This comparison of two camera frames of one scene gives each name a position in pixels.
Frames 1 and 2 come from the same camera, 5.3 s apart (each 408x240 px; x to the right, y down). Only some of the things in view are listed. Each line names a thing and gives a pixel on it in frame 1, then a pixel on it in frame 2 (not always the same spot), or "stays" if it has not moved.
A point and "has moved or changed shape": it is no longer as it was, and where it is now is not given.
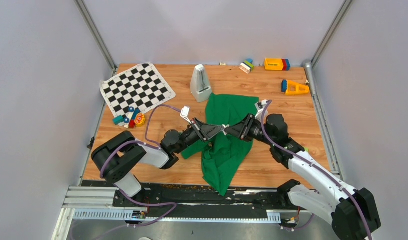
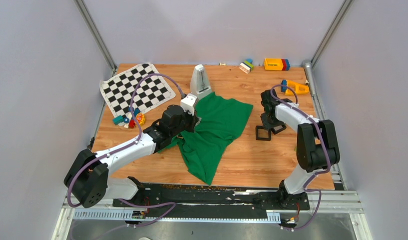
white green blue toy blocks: (246, 66) stays
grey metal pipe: (308, 67) stays
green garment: (224, 156) has moved or changed shape
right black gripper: (235, 130) → (266, 125)
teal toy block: (118, 119) stays
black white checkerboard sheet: (141, 86) stays
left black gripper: (206, 131) → (193, 120)
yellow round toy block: (139, 119) stays
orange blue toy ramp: (290, 87) stays
